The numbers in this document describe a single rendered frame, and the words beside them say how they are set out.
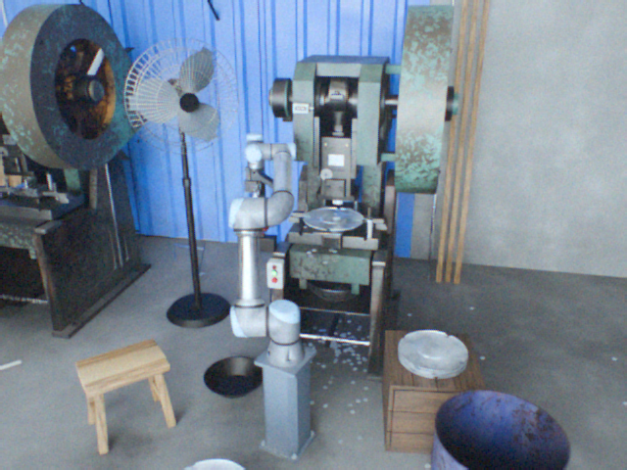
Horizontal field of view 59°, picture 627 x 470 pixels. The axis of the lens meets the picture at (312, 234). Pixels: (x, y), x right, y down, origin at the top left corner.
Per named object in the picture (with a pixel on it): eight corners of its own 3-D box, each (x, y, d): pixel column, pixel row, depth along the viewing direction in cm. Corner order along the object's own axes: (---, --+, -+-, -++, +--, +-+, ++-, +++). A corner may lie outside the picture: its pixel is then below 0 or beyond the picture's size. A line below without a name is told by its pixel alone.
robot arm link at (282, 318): (301, 343, 212) (301, 312, 207) (265, 344, 212) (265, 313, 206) (300, 326, 223) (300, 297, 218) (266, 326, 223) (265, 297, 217)
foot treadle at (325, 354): (330, 371, 266) (330, 362, 264) (311, 369, 268) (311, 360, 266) (349, 309, 319) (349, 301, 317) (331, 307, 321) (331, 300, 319)
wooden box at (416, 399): (476, 457, 231) (487, 390, 217) (385, 451, 234) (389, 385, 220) (460, 394, 268) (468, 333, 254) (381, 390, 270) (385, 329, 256)
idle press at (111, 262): (90, 355, 296) (22, 4, 227) (-62, 331, 318) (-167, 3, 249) (207, 242, 433) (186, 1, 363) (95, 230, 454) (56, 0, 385)
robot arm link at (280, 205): (296, 211, 205) (295, 135, 240) (266, 211, 205) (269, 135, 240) (297, 232, 214) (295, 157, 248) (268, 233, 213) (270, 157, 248)
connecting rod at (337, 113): (348, 154, 256) (350, 78, 242) (322, 153, 258) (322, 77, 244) (355, 143, 274) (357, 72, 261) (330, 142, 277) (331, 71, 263)
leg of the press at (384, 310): (388, 384, 275) (400, 215, 239) (365, 381, 277) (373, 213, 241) (400, 294, 358) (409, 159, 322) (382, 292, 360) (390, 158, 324)
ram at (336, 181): (349, 199, 261) (351, 137, 250) (318, 197, 264) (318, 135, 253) (354, 187, 277) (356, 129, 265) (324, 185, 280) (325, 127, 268)
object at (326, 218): (366, 211, 278) (366, 210, 277) (359, 233, 252) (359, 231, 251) (311, 207, 283) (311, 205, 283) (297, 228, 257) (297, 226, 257)
